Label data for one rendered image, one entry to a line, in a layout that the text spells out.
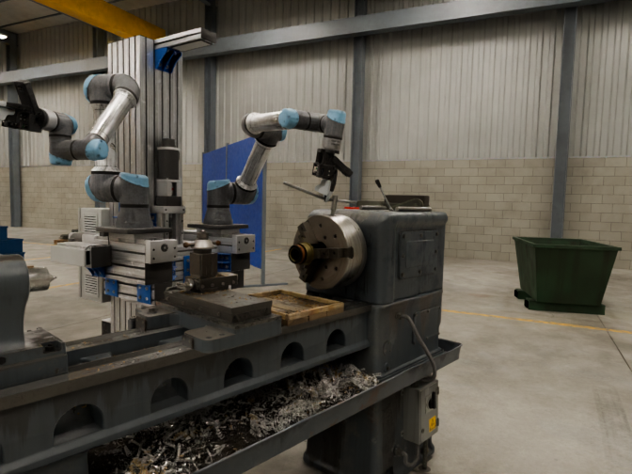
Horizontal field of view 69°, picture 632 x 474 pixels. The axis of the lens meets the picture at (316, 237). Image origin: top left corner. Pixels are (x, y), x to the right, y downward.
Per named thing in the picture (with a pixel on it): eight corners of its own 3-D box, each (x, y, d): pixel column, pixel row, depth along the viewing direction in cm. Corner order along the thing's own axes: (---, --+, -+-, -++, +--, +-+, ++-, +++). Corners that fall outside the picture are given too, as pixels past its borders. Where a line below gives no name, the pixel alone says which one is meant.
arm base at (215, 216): (197, 223, 236) (197, 204, 236) (218, 223, 249) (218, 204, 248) (217, 225, 228) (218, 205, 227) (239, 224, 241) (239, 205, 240)
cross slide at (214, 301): (197, 293, 176) (197, 282, 176) (272, 314, 148) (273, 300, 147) (157, 300, 164) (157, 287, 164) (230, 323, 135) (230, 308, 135)
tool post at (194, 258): (207, 274, 165) (207, 246, 164) (219, 276, 160) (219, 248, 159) (189, 276, 159) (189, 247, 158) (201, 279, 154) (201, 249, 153)
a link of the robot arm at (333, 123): (338, 111, 187) (351, 112, 180) (333, 138, 189) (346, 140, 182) (323, 108, 182) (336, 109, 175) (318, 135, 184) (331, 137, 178)
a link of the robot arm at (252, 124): (230, 110, 213) (289, 101, 175) (251, 114, 220) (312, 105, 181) (229, 135, 215) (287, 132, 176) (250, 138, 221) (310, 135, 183)
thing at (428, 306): (367, 420, 272) (371, 276, 266) (440, 451, 240) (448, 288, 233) (295, 461, 228) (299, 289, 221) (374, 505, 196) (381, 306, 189)
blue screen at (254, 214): (184, 255, 1041) (184, 150, 1023) (219, 254, 1076) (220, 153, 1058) (237, 288, 673) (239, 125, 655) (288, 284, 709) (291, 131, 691)
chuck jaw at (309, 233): (317, 248, 196) (306, 224, 200) (324, 242, 193) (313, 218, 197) (299, 249, 188) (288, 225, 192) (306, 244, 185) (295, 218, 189)
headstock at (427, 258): (371, 276, 265) (374, 209, 262) (449, 288, 233) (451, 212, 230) (300, 289, 222) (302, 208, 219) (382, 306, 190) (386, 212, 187)
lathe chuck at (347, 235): (302, 274, 211) (312, 207, 205) (355, 297, 191) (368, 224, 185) (288, 276, 205) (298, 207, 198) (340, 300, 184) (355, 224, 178)
